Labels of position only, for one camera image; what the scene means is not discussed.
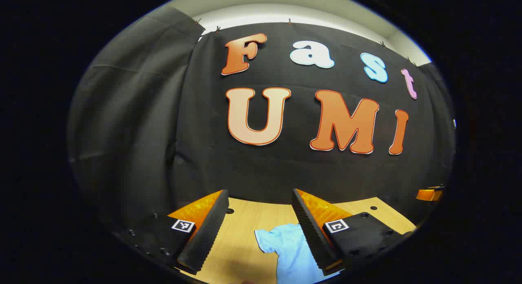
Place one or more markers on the light blue T-shirt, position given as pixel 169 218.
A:
pixel 291 247

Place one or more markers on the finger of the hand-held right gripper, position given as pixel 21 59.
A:
pixel 429 195

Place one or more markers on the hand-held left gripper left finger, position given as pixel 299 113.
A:
pixel 206 239

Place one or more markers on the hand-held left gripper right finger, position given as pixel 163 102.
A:
pixel 312 235

